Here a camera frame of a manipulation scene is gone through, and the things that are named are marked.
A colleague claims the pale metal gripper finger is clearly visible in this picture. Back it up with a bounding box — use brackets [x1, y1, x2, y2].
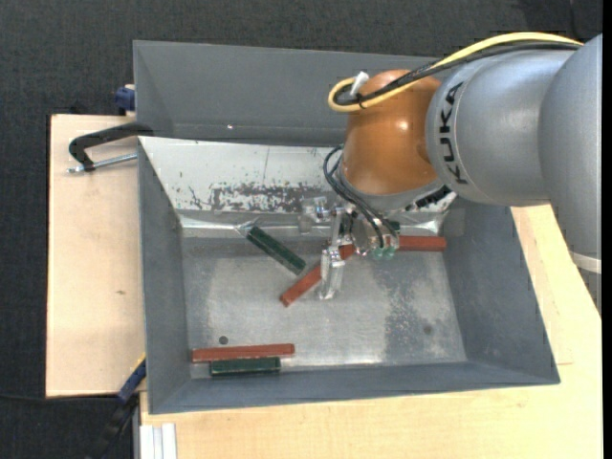
[317, 248, 336, 301]
[332, 257, 346, 301]

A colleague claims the red-brown flat block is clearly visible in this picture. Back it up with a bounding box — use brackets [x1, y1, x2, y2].
[191, 342, 296, 364]
[279, 243, 358, 308]
[395, 234, 448, 253]

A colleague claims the pale flat board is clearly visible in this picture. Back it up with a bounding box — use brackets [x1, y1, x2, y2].
[45, 114, 147, 399]

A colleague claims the dark green flat block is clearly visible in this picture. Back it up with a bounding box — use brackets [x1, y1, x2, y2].
[245, 225, 308, 277]
[208, 356, 283, 379]

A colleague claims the grey metal bin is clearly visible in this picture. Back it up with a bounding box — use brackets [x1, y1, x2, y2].
[132, 39, 561, 415]

